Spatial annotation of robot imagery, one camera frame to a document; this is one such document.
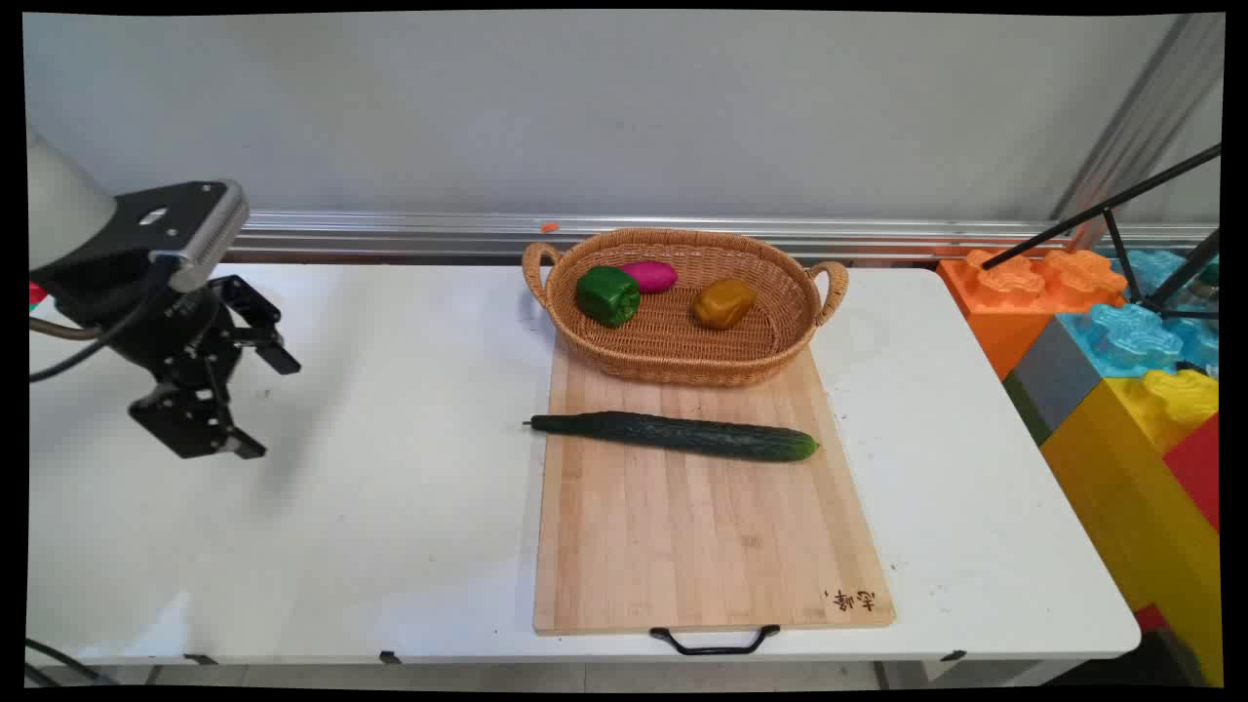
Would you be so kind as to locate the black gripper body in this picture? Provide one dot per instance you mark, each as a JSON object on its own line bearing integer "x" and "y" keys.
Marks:
{"x": 161, "y": 322}

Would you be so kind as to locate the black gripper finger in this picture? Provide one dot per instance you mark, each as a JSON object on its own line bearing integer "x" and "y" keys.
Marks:
{"x": 195, "y": 424}
{"x": 258, "y": 317}

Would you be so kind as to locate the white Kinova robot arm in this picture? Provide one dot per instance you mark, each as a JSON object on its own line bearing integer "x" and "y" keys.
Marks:
{"x": 60, "y": 210}

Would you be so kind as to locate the green toy bell pepper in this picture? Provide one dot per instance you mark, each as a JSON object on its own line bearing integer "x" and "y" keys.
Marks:
{"x": 606, "y": 294}

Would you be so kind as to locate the magenta toy vegetable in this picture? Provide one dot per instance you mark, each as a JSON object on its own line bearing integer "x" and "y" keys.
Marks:
{"x": 653, "y": 276}

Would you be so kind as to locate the woven wicker basket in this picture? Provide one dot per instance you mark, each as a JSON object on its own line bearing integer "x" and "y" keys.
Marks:
{"x": 682, "y": 336}

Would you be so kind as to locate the long dark green cucumber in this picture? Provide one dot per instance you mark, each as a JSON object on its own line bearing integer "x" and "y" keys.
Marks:
{"x": 673, "y": 435}

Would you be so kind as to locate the brown yellow toy pepper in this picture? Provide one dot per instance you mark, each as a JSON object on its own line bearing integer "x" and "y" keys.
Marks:
{"x": 723, "y": 303}

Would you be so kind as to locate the bamboo cutting board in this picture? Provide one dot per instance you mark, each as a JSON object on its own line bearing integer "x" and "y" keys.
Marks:
{"x": 702, "y": 517}

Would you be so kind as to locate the orange giant building block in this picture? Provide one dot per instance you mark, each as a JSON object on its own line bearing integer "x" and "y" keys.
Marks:
{"x": 1024, "y": 297}

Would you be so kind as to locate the grey giant building block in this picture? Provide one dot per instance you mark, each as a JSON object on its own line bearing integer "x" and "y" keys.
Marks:
{"x": 1048, "y": 375}

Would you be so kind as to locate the light blue giant building block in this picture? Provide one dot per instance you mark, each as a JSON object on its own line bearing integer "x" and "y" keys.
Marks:
{"x": 1141, "y": 331}

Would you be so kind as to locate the black tripod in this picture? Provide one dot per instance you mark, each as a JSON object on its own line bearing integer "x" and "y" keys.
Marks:
{"x": 1141, "y": 244}

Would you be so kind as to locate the yellow giant building block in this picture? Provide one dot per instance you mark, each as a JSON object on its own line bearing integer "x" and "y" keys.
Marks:
{"x": 1141, "y": 487}

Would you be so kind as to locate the red giant building block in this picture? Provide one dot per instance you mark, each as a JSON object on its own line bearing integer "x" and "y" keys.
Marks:
{"x": 1197, "y": 468}

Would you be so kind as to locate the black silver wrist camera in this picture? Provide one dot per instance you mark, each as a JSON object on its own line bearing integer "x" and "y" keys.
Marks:
{"x": 185, "y": 229}

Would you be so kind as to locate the aluminium rail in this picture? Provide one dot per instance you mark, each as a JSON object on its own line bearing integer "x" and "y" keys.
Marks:
{"x": 682, "y": 236}

